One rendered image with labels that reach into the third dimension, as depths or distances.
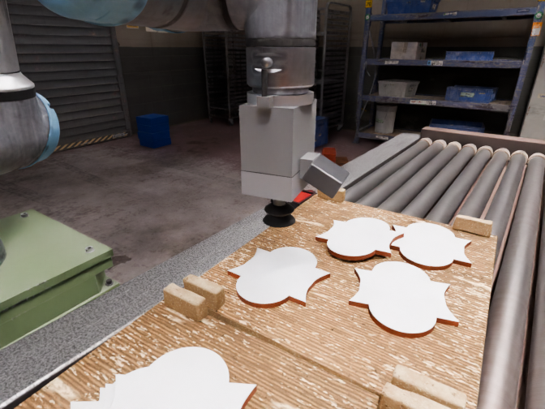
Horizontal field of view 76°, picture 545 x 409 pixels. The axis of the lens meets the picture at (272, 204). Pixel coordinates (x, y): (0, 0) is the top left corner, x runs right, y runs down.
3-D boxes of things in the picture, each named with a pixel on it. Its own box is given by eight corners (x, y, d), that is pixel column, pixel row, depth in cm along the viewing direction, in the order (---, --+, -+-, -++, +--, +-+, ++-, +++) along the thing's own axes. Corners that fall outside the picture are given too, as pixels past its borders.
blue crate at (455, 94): (443, 100, 434) (446, 86, 427) (452, 97, 460) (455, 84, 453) (488, 104, 404) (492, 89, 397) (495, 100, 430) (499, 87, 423)
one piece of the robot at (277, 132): (345, 71, 31) (332, 231, 38) (363, 66, 39) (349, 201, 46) (229, 68, 36) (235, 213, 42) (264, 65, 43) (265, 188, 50)
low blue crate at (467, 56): (444, 61, 409) (446, 51, 405) (444, 60, 441) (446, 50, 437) (492, 62, 390) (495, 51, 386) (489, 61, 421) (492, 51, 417)
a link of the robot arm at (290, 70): (323, 47, 39) (300, 47, 33) (321, 89, 41) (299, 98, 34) (263, 47, 42) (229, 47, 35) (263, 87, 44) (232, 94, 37)
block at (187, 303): (163, 306, 44) (160, 288, 43) (174, 298, 45) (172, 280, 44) (199, 324, 41) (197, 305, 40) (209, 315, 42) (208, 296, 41)
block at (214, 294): (182, 294, 46) (180, 277, 45) (192, 287, 47) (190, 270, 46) (217, 312, 43) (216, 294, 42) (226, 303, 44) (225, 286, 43)
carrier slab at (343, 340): (177, 302, 47) (176, 292, 46) (315, 200, 78) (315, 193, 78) (469, 450, 30) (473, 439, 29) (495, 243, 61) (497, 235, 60)
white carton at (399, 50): (389, 60, 459) (391, 41, 450) (400, 59, 477) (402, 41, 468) (415, 61, 435) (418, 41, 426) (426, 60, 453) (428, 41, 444)
